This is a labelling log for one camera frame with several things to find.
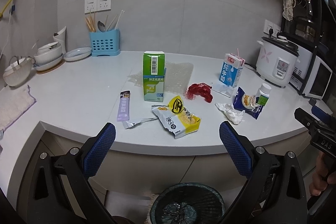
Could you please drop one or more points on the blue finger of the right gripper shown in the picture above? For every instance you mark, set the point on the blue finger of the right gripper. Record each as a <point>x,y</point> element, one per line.
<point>320,114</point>
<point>306,119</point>

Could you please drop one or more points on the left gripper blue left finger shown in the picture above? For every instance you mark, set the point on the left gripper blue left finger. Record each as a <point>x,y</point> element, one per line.
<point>96,148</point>

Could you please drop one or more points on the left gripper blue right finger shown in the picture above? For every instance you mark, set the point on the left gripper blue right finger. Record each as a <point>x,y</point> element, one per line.
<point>238,147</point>

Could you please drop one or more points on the white tissue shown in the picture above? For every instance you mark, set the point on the white tissue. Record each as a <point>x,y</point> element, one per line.
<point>233,115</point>

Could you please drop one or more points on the dark blue snack wrapper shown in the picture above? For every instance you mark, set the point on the dark blue snack wrapper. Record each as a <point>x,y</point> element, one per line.
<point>246,103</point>

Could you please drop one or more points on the purple sachet packet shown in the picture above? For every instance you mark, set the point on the purple sachet packet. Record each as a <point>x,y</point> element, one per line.
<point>123,108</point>

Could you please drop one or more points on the white pill bottle green label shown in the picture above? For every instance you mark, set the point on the white pill bottle green label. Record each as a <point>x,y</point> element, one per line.
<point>263,94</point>

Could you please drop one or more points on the clear white plastic pouch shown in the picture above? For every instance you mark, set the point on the clear white plastic pouch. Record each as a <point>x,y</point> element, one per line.
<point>222,89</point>

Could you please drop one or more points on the red mesh net bag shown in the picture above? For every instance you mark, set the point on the red mesh net bag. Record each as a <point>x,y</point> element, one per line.
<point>201,89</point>

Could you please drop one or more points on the yellow white snack bag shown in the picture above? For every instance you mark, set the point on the yellow white snack bag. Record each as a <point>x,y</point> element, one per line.
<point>176,118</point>

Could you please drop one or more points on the blue white milk carton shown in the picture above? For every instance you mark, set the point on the blue white milk carton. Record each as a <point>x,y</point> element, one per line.
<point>231,70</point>

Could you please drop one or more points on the green white medicine box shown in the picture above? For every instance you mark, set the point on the green white medicine box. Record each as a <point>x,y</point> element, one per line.
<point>153,70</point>

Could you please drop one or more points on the clear bubble wrap sheet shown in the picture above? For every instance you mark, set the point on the clear bubble wrap sheet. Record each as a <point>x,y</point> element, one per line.
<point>177,77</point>

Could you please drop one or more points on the teal lined trash basket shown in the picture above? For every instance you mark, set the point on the teal lined trash basket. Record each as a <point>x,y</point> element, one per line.
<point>187,202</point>

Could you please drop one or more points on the black metal kitchen rack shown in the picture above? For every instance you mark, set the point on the black metal kitchen rack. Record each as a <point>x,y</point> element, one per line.
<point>313,28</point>

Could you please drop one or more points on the person's right hand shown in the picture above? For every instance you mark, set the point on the person's right hand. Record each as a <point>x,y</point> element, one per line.
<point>322,176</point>

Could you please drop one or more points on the white microwave oven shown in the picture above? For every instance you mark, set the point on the white microwave oven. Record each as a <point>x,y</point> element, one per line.
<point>311,75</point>

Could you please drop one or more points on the silver torn wrapper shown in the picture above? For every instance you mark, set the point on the silver torn wrapper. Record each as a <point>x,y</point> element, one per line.
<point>132,123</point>

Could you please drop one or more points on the white rice cooker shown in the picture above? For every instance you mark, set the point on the white rice cooker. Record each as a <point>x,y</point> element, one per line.
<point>276,60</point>

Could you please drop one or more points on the purple edged dish cloth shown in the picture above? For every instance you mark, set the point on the purple edged dish cloth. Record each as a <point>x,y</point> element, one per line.
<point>14,106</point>

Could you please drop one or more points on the patterned shallow plate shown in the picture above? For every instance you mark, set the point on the patterned shallow plate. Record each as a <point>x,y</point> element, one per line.
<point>77,54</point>

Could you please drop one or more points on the white socket near cooker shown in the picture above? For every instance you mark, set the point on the white socket near cooker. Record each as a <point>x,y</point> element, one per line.
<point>271,28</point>

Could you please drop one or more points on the stacked white bowls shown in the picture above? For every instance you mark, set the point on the stacked white bowls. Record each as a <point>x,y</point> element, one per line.
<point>48,56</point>

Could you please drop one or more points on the blue utensil holder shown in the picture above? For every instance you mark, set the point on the blue utensil holder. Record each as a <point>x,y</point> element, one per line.
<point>105,43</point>

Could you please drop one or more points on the white jug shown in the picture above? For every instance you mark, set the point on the white jug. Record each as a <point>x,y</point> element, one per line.
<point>60,37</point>

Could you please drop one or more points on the hanging white mesh rag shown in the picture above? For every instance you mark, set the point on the hanging white mesh rag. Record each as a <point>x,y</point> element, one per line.
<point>288,6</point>

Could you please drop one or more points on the white bowl with handle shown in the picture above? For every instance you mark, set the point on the white bowl with handle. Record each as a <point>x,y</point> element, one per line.
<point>18,72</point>

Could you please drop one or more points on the white double wall socket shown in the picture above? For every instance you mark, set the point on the white double wall socket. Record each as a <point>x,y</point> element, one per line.
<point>97,5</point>

